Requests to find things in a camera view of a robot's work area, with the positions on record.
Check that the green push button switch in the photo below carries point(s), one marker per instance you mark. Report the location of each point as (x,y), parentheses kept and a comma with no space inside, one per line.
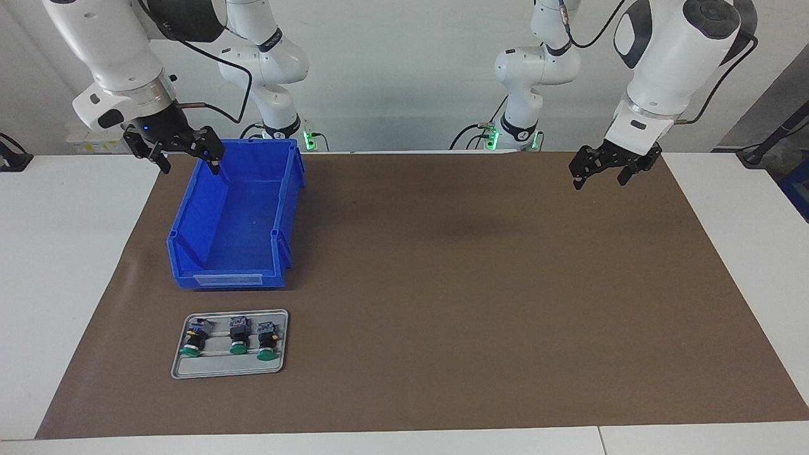
(194,340)
(238,335)

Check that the black stand pole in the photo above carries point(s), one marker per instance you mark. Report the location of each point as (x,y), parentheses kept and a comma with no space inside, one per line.
(758,151)

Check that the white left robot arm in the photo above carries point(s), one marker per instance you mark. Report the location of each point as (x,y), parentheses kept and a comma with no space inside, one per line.
(670,57)

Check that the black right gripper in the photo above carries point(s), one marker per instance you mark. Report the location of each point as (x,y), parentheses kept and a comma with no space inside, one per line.
(158,126)

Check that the black clamp mount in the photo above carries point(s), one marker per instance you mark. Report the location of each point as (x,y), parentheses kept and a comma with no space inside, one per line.
(12,161)

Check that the silver metal tray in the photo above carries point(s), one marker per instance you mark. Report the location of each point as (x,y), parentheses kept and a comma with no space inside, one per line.
(221,368)

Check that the blue plastic storage bin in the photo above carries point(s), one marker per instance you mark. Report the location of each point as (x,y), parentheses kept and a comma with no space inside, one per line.
(240,221)

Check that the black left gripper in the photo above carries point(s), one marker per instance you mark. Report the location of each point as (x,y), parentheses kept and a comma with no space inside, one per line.
(632,158)

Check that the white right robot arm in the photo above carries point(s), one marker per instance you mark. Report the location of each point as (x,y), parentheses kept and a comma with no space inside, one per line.
(114,44)

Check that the blue crate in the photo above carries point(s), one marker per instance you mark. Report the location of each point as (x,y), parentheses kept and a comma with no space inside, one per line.
(797,189)

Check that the brown table mat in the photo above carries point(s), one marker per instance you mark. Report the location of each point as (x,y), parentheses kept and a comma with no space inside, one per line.
(474,303)

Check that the white wall socket box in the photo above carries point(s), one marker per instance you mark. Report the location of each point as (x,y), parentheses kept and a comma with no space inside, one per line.
(88,145)

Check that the green push button white block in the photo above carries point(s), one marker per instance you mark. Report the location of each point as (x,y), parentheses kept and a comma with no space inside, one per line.
(268,341)

